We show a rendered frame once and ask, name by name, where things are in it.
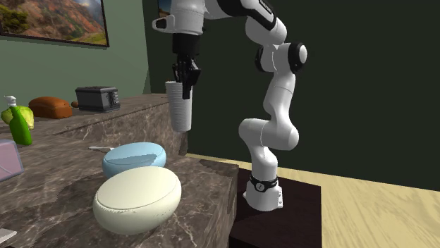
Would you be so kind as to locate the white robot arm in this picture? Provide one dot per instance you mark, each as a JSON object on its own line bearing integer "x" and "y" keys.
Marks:
{"x": 271, "y": 134}

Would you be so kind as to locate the cream bowl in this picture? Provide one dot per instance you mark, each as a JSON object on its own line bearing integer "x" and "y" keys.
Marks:
{"x": 137, "y": 201}

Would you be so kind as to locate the black toaster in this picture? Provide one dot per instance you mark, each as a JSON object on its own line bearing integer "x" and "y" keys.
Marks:
{"x": 96, "y": 99}

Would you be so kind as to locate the dark robot stand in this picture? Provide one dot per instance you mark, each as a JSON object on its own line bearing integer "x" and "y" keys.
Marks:
{"x": 275, "y": 226}

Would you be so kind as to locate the green spray bottle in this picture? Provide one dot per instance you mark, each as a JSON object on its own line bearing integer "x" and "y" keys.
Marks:
{"x": 20, "y": 127}

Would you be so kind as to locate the small brown round thing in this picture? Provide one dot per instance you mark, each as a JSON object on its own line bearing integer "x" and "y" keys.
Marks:
{"x": 74, "y": 104}

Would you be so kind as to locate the green lettuce head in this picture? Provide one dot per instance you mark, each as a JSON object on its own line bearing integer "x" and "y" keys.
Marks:
{"x": 28, "y": 115}

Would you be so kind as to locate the white ribbed cup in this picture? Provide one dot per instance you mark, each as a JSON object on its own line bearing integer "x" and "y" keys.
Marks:
{"x": 179, "y": 110}

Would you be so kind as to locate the purple box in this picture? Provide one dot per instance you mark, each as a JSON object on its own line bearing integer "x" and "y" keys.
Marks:
{"x": 8, "y": 159}

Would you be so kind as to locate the brown bread loaf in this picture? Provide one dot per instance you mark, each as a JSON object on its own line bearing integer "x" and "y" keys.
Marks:
{"x": 49, "y": 108}

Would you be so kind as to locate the flat white thing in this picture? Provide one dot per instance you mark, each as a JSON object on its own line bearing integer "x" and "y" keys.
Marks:
{"x": 6, "y": 235}

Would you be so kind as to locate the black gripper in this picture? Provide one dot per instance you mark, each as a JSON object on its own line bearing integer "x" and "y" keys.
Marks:
{"x": 185, "y": 44}

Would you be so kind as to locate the light blue bowl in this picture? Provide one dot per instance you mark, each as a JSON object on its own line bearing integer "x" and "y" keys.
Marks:
{"x": 134, "y": 159}

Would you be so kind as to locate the landscape wall picture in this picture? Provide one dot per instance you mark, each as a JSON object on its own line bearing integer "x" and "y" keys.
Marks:
{"x": 51, "y": 19}

